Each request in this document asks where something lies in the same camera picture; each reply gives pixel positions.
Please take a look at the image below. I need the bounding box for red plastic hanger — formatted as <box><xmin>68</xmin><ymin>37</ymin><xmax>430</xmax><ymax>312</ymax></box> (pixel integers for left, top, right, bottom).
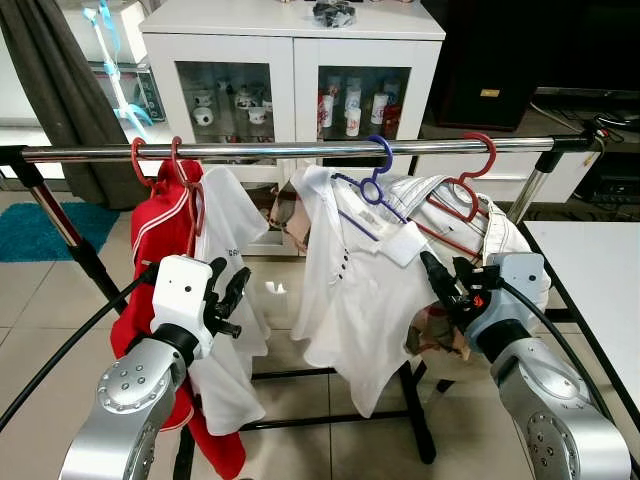
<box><xmin>415</xmin><ymin>132</ymin><xmax>498</xmax><ymax>263</ymax></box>
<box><xmin>130</xmin><ymin>137</ymin><xmax>166</xmax><ymax>196</ymax></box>
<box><xmin>168</xmin><ymin>137</ymin><xmax>208</xmax><ymax>241</ymax></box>

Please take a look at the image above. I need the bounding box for purple plastic hanger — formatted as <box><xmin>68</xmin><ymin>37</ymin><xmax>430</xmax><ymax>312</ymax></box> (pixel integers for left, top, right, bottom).
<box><xmin>330</xmin><ymin>134</ymin><xmax>413</xmax><ymax>243</ymax></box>

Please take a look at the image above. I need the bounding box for off-white jacket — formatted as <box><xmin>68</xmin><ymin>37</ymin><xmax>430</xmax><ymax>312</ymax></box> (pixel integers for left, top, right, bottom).
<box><xmin>385</xmin><ymin>175</ymin><xmax>551</xmax><ymax>361</ymax></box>

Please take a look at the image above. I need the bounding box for white printed T-shirt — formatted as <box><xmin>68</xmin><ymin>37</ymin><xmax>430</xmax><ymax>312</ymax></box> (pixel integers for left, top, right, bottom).
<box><xmin>185</xmin><ymin>165</ymin><xmax>271</xmax><ymax>437</ymax></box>

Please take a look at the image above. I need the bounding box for red jacket with white stripes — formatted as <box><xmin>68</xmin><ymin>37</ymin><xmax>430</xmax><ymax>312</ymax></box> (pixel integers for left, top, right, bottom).
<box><xmin>110</xmin><ymin>160</ymin><xmax>247</xmax><ymax>480</ymax></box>

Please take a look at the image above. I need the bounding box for white polo shirt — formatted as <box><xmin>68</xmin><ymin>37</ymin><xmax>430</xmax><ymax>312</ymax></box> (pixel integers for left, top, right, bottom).
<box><xmin>290</xmin><ymin>165</ymin><xmax>451</xmax><ymax>419</ymax></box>

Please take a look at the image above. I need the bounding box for white table with black legs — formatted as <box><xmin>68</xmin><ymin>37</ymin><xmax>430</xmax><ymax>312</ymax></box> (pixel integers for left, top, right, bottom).
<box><xmin>522</xmin><ymin>220</ymin><xmax>640</xmax><ymax>413</ymax></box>

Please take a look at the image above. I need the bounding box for chrome and black clothes rack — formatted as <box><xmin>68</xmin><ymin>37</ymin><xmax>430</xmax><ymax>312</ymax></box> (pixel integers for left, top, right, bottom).
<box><xmin>0</xmin><ymin>128</ymin><xmax>613</xmax><ymax>480</ymax></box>

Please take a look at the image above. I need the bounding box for teal floor mat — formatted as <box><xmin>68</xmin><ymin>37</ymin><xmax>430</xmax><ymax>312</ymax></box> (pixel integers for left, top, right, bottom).
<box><xmin>0</xmin><ymin>203</ymin><xmax>121</xmax><ymax>263</ymax></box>

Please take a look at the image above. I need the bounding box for black media console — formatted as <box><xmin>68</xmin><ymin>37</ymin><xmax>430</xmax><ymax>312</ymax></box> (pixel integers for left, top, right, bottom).
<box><xmin>420</xmin><ymin>90</ymin><xmax>640</xmax><ymax>206</ymax></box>

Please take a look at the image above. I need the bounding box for black speaker box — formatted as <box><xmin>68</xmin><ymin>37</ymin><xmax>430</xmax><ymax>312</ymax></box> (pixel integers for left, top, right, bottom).
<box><xmin>432</xmin><ymin>0</ymin><xmax>531</xmax><ymax>131</ymax></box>

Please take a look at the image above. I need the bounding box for dark grey curtain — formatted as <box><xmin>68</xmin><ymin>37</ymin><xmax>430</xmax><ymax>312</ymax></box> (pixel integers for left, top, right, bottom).
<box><xmin>0</xmin><ymin>0</ymin><xmax>151</xmax><ymax>211</ymax></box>

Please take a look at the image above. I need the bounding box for white glass-door cabinet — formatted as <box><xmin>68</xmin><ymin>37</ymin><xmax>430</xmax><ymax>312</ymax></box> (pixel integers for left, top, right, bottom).
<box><xmin>140</xmin><ymin>0</ymin><xmax>446</xmax><ymax>256</ymax></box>

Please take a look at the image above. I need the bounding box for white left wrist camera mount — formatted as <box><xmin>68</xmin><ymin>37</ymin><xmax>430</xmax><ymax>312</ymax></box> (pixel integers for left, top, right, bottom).
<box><xmin>150</xmin><ymin>255</ymin><xmax>214</xmax><ymax>347</ymax></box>

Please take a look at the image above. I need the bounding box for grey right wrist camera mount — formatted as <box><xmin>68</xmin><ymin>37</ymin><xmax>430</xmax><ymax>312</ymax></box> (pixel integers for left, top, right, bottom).
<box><xmin>465</xmin><ymin>252</ymin><xmax>551</xmax><ymax>346</ymax></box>

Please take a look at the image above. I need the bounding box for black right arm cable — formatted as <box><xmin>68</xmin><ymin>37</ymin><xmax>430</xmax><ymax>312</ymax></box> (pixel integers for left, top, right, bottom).
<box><xmin>495</xmin><ymin>280</ymin><xmax>640</xmax><ymax>476</ymax></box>

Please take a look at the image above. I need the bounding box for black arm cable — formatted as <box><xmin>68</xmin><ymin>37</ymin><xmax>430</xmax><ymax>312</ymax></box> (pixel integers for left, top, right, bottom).
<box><xmin>495</xmin><ymin>280</ymin><xmax>640</xmax><ymax>476</ymax></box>
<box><xmin>0</xmin><ymin>262</ymin><xmax>161</xmax><ymax>431</ymax></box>

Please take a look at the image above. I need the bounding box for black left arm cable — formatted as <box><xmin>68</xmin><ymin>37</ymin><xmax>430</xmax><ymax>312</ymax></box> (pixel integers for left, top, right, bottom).
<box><xmin>0</xmin><ymin>262</ymin><xmax>161</xmax><ymax>431</ymax></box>

